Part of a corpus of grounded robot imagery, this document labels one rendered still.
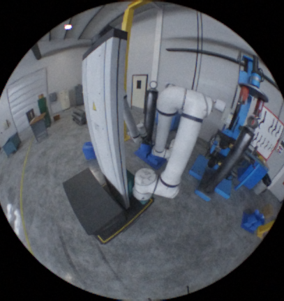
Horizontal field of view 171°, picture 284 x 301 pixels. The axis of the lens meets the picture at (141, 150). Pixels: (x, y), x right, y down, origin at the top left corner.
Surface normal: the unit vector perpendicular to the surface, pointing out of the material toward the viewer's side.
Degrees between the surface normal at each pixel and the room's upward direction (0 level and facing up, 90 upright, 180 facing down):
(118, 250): 0
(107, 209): 0
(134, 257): 0
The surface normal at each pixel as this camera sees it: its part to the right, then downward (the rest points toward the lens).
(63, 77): 0.72, 0.48
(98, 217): 0.07, -0.77
